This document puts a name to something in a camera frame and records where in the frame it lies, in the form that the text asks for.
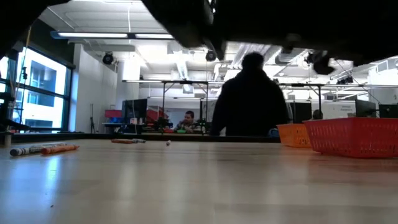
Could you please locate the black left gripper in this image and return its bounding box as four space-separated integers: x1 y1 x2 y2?
214 0 398 75

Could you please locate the black monitor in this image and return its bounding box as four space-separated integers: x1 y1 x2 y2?
123 98 149 125
289 101 313 124
378 104 398 118
355 99 377 118

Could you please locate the white partition panel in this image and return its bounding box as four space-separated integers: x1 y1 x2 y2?
312 101 356 121

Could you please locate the orange plastic basket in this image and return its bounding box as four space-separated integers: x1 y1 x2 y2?
276 123 312 149

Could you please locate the red plastic basket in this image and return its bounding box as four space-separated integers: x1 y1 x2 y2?
303 116 398 159

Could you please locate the overhead light bar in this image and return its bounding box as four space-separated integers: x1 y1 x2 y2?
51 30 175 40

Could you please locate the red storage box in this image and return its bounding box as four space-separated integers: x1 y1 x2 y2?
104 109 123 119

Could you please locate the folded black tripod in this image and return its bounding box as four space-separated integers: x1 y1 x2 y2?
89 104 96 134

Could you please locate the tall black tripod stand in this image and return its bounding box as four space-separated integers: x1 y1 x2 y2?
20 66 29 125

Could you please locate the black background rig frame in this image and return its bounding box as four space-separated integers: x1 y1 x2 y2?
161 80 209 134
278 82 323 121

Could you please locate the black metal rig frame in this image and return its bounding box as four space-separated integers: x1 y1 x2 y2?
0 132 280 144

